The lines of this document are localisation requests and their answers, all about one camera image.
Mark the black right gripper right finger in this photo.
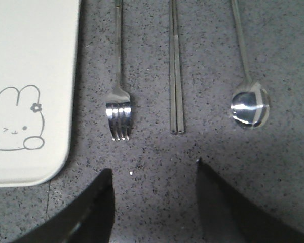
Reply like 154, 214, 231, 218
196, 159, 304, 242

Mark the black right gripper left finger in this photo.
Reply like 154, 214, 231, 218
14, 168, 115, 242

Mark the silver spoon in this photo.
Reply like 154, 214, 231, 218
231, 1, 270, 129

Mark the silver fork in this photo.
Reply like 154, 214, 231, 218
105, 0, 132, 141

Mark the beige rabbit serving tray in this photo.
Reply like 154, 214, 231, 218
0, 1, 81, 187

